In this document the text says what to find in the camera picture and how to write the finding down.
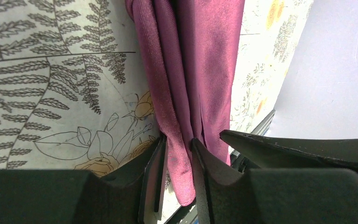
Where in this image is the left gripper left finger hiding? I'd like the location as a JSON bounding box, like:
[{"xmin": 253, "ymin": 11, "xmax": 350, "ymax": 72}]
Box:
[{"xmin": 0, "ymin": 135, "xmax": 166, "ymax": 224}]

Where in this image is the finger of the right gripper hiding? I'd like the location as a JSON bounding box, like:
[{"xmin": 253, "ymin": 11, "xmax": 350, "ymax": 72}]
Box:
[{"xmin": 220, "ymin": 130, "xmax": 358, "ymax": 173}]

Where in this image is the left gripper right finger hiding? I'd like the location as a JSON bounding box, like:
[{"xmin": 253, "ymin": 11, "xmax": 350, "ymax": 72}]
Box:
[{"xmin": 192, "ymin": 139, "xmax": 358, "ymax": 224}]

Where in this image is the purple cloth napkin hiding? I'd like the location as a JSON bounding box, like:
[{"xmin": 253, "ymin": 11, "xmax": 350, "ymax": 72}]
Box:
[{"xmin": 125, "ymin": 0, "xmax": 244, "ymax": 206}]

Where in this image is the floral patterned table mat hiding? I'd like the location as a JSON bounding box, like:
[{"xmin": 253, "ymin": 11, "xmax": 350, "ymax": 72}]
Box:
[{"xmin": 0, "ymin": 0, "xmax": 314, "ymax": 222}]

